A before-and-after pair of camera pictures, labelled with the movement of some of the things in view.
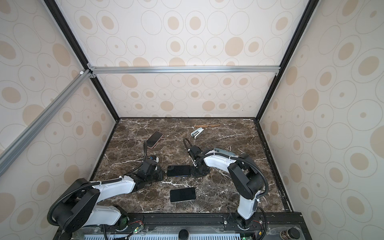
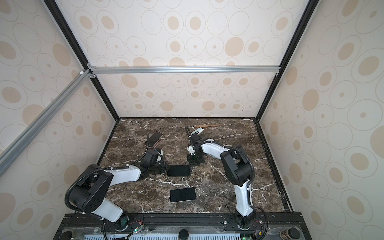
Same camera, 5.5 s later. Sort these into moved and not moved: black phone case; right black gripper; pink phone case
Moved: right black gripper
Not moved: pink phone case; black phone case
